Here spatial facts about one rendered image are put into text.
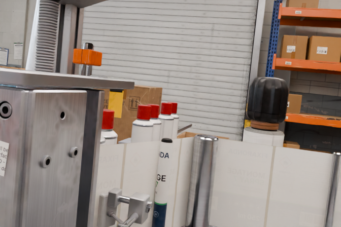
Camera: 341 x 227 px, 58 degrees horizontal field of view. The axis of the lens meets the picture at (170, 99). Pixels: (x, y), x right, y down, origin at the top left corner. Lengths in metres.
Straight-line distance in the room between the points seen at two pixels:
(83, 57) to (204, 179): 0.33
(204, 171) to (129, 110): 0.83
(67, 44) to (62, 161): 0.50
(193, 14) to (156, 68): 1.05
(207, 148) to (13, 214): 0.34
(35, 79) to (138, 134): 0.58
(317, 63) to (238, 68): 1.21
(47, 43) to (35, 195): 0.41
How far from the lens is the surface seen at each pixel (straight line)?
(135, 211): 0.37
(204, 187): 0.49
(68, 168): 0.20
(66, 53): 0.67
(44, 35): 0.56
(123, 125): 1.28
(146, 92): 1.25
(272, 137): 0.66
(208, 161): 0.48
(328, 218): 0.54
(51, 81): 0.18
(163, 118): 0.90
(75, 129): 0.20
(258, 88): 0.66
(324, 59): 4.39
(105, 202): 0.39
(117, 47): 5.38
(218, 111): 4.92
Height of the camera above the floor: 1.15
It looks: 3 degrees down
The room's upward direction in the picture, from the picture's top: 6 degrees clockwise
